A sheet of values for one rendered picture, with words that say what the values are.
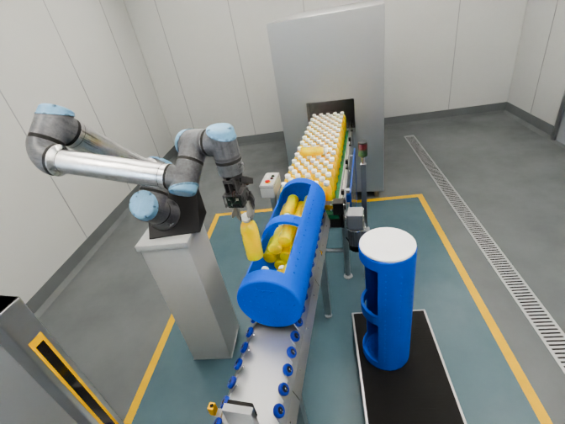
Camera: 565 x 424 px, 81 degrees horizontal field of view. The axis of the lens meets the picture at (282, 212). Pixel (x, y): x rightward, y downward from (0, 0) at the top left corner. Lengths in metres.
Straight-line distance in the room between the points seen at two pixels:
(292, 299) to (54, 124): 1.10
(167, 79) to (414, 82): 4.25
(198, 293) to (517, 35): 6.04
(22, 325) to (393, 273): 1.40
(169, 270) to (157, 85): 4.92
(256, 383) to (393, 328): 0.89
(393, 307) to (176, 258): 1.24
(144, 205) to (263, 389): 1.05
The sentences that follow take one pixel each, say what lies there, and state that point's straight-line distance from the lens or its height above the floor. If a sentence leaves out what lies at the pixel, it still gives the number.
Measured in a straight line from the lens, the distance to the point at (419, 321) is 2.57.
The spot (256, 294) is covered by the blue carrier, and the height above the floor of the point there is 1.15.
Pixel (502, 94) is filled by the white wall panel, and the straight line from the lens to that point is 6.94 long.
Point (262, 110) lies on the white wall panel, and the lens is 6.25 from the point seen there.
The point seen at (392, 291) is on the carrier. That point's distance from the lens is 1.78.
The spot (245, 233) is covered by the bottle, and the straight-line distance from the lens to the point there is 1.29.
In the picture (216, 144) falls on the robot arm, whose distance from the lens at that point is 1.10.
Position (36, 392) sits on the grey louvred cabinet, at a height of 0.59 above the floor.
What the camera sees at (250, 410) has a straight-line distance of 1.20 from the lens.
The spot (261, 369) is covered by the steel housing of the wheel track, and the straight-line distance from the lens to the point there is 1.45.
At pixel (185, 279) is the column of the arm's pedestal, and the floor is 0.81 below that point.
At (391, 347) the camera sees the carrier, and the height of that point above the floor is 0.39.
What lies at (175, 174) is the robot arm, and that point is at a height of 1.72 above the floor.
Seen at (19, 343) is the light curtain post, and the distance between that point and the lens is 0.93.
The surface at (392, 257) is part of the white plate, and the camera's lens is 1.67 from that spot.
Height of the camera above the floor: 2.13
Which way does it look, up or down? 32 degrees down
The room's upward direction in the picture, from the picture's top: 11 degrees counter-clockwise
